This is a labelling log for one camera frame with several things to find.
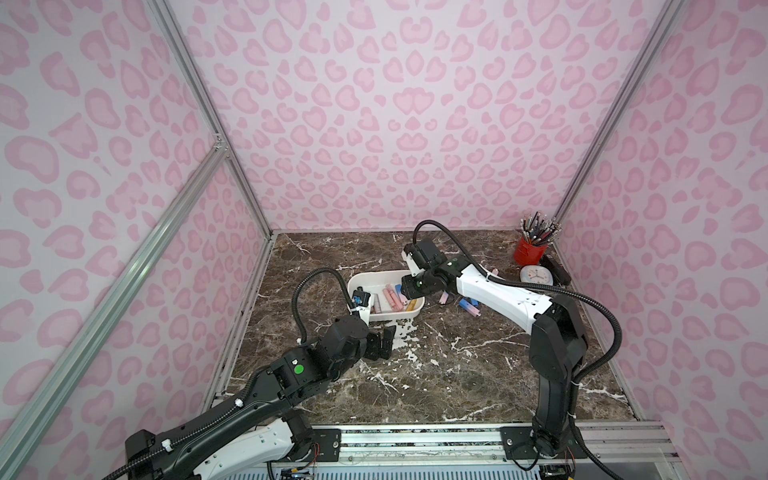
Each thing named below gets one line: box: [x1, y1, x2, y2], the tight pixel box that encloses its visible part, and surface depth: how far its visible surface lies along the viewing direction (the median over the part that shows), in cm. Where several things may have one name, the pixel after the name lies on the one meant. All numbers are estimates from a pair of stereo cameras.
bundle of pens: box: [520, 211, 563, 246], surface depth 100 cm
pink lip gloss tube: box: [382, 284, 405, 312], surface depth 101 cm
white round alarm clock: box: [519, 264, 555, 286], surface depth 106 cm
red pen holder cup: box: [514, 235, 548, 266], surface depth 106 cm
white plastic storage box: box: [347, 270, 426, 322], surface depth 100 cm
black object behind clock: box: [540, 254, 571, 286], surface depth 106 cm
